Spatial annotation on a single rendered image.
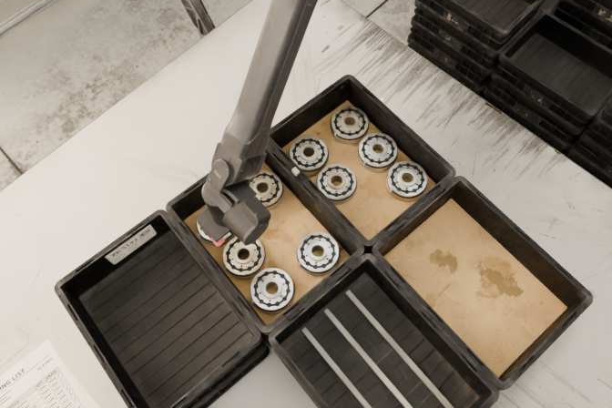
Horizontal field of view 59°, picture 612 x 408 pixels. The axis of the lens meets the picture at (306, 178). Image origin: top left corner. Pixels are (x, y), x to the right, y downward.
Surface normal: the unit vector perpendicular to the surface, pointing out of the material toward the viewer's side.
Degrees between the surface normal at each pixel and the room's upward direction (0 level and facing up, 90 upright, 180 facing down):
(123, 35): 0
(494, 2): 0
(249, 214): 51
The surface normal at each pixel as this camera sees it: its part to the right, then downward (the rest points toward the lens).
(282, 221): -0.04, -0.44
